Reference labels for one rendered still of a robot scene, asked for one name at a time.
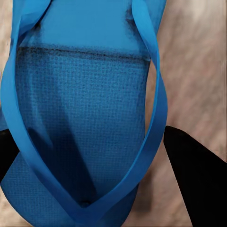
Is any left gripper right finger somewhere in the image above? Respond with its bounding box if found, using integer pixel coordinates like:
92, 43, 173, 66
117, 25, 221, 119
163, 126, 227, 227

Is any sandal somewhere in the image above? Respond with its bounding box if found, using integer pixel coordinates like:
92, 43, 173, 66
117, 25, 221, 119
0, 0, 167, 227

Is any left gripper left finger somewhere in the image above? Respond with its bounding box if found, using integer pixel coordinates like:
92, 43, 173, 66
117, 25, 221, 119
0, 129, 19, 183

